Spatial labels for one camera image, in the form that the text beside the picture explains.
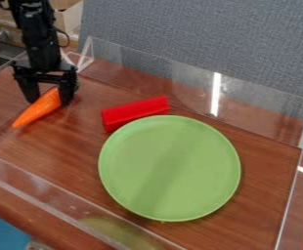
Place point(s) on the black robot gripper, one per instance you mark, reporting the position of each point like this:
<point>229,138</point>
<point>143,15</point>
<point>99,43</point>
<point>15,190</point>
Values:
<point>63,75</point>

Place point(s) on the orange toy carrot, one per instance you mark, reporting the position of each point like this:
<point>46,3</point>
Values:
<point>47,103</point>

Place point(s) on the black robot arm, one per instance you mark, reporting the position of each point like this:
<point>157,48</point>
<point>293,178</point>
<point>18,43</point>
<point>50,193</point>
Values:
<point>45,66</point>

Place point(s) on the red wedge block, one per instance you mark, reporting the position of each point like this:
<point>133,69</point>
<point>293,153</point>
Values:
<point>119,115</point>

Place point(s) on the wooden shelf with knob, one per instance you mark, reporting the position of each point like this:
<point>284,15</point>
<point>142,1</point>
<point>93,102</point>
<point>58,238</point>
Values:
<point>11,38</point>

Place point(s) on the cardboard box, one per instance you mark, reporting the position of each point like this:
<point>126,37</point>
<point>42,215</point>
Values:
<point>69,12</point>

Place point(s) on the green round plate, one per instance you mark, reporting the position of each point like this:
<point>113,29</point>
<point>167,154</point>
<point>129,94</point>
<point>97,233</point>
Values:
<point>170,168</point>

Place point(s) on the clear acrylic enclosure wall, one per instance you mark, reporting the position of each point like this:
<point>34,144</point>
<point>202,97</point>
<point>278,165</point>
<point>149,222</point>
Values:
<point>53,196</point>

